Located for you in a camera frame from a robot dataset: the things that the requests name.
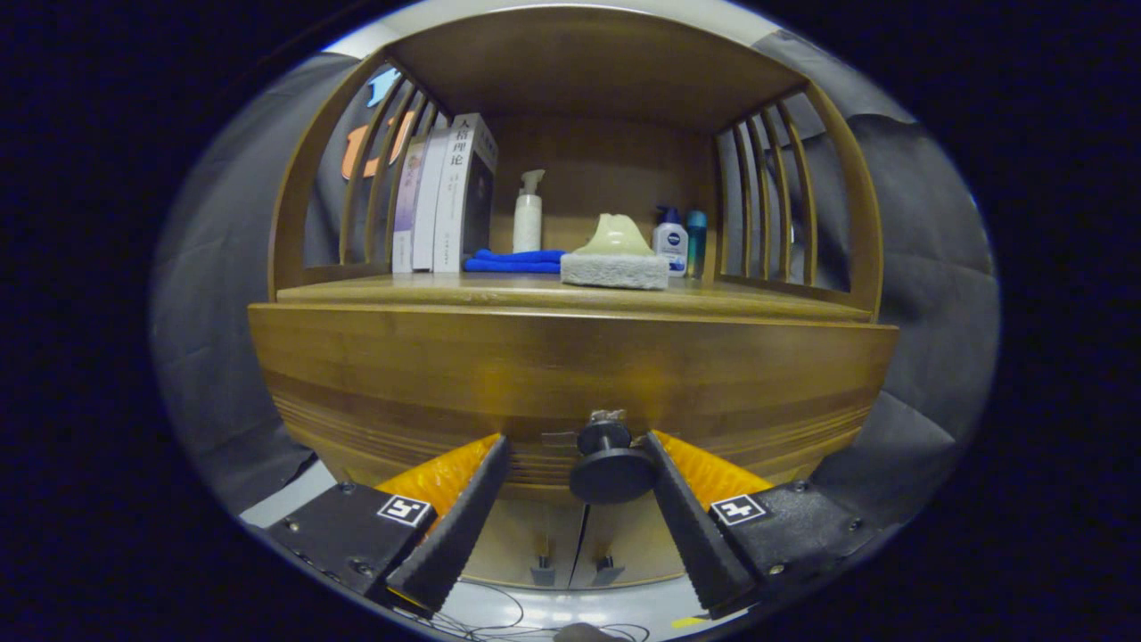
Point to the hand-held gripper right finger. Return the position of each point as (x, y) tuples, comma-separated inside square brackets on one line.
[(695, 526)]

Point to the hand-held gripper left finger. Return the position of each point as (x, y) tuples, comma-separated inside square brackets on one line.
[(463, 526)]

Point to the wooden cabinet door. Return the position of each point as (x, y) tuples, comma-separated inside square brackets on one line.
[(521, 535), (628, 535)]

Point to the wooden countertop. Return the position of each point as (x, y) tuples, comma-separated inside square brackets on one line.
[(446, 290)]

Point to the wooden cabinet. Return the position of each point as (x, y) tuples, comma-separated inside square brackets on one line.
[(588, 62)]

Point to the yellow tape strip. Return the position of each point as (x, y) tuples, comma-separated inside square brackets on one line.
[(686, 621)]

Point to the blue folded cloth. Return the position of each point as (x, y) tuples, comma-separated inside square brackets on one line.
[(513, 261)]

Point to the teal bottle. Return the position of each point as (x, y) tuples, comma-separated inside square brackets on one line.
[(696, 245)]

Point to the white lotion bottle blue cap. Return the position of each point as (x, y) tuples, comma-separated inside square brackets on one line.
[(670, 241)]

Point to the white pump bottle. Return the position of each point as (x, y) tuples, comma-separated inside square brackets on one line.
[(528, 223)]

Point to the purple book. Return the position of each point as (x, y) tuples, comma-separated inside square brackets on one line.
[(406, 214)]

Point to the white book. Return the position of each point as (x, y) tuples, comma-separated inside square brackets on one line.
[(428, 205)]

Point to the grey portrait cover book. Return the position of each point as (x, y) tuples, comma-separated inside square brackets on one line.
[(459, 196)]

